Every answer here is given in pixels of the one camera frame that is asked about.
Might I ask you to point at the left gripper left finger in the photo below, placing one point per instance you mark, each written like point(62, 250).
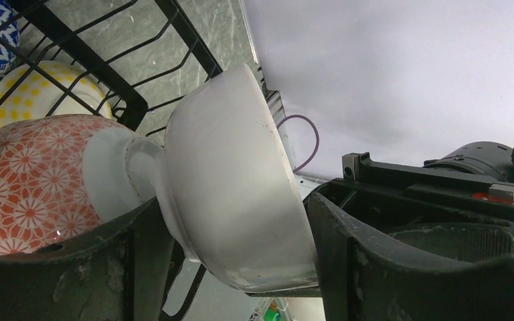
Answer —
point(117, 271)

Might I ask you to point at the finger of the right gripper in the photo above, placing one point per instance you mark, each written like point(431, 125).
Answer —
point(461, 216)

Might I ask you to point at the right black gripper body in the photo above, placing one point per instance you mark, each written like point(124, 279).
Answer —
point(481, 158)

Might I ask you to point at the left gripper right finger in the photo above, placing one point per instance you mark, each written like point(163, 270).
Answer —
point(365, 274)

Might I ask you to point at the pink patterned bowl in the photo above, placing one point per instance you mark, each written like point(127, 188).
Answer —
point(62, 176)

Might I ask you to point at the plain white bowl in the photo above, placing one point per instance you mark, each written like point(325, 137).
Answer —
point(226, 188)

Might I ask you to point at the yellow patterned bowl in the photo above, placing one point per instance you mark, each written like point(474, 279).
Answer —
point(34, 97)

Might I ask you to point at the black wire dish rack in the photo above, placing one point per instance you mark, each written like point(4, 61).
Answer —
point(124, 49)

